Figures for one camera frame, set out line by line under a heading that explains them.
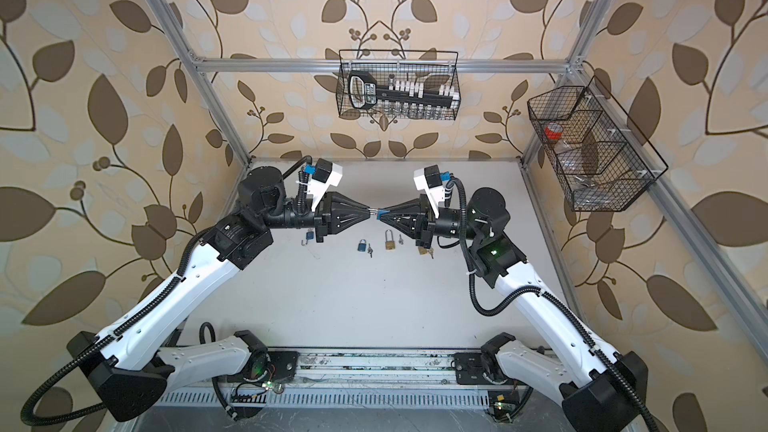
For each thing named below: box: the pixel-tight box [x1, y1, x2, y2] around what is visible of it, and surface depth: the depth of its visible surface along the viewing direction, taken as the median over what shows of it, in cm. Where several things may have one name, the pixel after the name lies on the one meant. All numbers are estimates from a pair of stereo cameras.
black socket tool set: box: [348, 70, 460, 112], surface depth 86 cm
